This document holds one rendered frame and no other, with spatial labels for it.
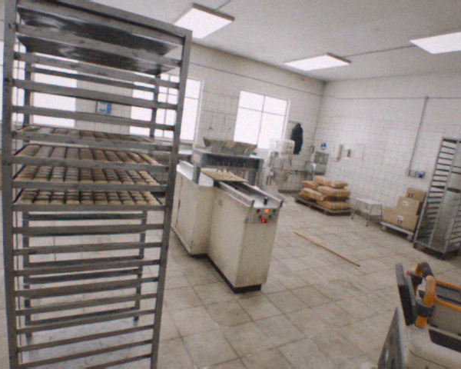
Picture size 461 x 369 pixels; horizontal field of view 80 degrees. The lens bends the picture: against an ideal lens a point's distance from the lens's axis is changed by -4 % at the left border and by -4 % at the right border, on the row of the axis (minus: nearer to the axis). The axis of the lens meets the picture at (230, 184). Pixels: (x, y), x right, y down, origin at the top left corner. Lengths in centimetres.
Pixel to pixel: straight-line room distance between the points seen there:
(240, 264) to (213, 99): 438
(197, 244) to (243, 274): 72
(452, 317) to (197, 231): 232
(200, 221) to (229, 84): 406
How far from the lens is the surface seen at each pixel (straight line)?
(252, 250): 259
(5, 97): 122
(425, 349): 131
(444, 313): 142
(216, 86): 638
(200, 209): 300
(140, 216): 179
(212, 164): 302
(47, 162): 126
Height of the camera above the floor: 144
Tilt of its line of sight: 11 degrees down
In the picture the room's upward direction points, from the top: 8 degrees clockwise
